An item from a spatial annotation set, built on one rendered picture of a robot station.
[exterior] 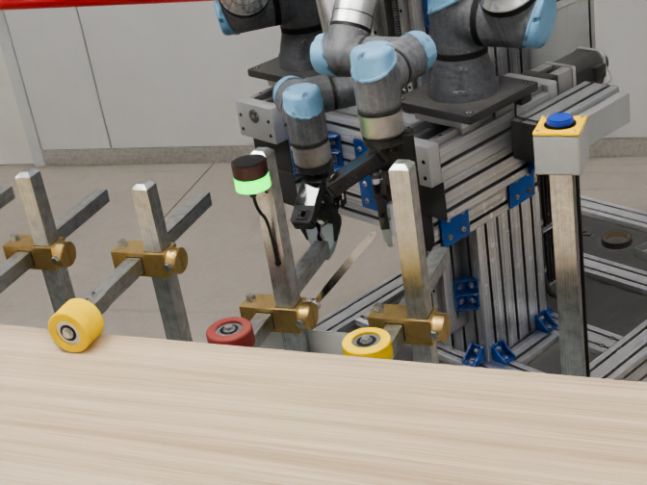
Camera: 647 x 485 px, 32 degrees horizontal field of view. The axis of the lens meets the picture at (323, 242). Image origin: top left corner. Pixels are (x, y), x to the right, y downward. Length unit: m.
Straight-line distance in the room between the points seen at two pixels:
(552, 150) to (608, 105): 0.85
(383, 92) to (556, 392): 0.56
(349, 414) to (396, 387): 0.09
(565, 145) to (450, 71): 0.71
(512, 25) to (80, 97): 3.28
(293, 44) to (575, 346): 1.16
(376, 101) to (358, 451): 0.59
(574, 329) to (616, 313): 1.32
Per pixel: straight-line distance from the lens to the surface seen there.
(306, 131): 2.17
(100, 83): 5.22
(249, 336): 1.93
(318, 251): 2.25
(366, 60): 1.86
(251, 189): 1.88
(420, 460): 1.58
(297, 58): 2.73
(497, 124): 2.46
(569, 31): 2.87
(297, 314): 2.04
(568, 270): 1.84
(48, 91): 5.37
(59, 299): 2.31
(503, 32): 2.30
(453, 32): 2.36
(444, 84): 2.40
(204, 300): 3.98
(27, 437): 1.82
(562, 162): 1.74
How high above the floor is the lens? 1.87
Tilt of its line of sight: 26 degrees down
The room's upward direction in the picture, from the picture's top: 9 degrees counter-clockwise
